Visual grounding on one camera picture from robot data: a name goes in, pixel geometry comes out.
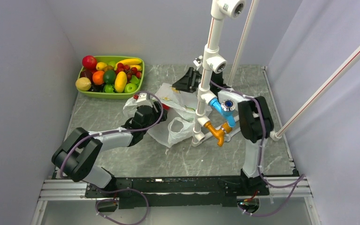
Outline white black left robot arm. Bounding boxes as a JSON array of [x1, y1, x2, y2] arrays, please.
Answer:
[[52, 101, 168, 197]]

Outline green fake lime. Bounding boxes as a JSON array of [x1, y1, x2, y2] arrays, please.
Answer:
[[104, 70, 116, 84]]

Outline orange brass faucet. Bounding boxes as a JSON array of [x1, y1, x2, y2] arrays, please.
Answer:
[[204, 121, 233, 147]]

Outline white diagonal corner pipe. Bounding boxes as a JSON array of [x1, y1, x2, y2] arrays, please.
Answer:
[[270, 45, 360, 141]]

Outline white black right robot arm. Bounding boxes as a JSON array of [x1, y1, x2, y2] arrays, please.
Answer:
[[192, 73, 274, 195]]

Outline yellow fake mango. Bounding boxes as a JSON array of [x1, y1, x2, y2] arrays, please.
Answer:
[[114, 71, 128, 93]]

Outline yellow fake banana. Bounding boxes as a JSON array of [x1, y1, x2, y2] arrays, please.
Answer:
[[115, 58, 143, 68]]

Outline red fake cherry tomatoes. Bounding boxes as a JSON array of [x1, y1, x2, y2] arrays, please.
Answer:
[[115, 63, 143, 80]]

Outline dark red fake apple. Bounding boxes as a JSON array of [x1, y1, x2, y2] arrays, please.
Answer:
[[79, 70, 93, 82]]

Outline blue plastic faucet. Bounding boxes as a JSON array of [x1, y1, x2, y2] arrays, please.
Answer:
[[209, 98, 236, 128]]

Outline green fake apple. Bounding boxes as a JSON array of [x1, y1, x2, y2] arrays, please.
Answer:
[[124, 82, 138, 93]]

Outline pale yellow fake lemon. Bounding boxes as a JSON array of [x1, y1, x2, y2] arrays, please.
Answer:
[[75, 77, 92, 91]]

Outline white PVC pipe frame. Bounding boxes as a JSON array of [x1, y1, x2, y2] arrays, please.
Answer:
[[192, 0, 274, 147]]

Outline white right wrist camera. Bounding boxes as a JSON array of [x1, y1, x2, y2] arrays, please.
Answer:
[[193, 55, 203, 70]]

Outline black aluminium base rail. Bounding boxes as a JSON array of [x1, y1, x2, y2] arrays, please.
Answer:
[[39, 175, 313, 209]]

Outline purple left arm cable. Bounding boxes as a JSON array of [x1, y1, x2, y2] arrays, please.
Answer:
[[59, 90, 165, 225]]

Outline orange fake orange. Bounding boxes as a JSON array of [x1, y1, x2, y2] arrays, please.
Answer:
[[92, 70, 105, 85]]

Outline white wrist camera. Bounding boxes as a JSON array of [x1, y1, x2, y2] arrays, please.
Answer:
[[133, 92, 152, 107], [193, 55, 203, 70]]

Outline white printed plastic bag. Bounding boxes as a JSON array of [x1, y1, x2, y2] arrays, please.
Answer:
[[122, 82, 213, 149]]

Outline aluminium table edge rail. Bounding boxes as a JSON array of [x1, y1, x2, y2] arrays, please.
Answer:
[[261, 66, 299, 178]]

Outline red fake fruit in bag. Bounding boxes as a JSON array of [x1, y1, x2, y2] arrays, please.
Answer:
[[162, 104, 171, 111]]

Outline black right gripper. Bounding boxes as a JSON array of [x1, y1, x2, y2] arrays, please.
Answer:
[[172, 67, 212, 94]]

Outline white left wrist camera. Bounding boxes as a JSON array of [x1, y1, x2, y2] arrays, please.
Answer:
[[133, 92, 152, 107]]

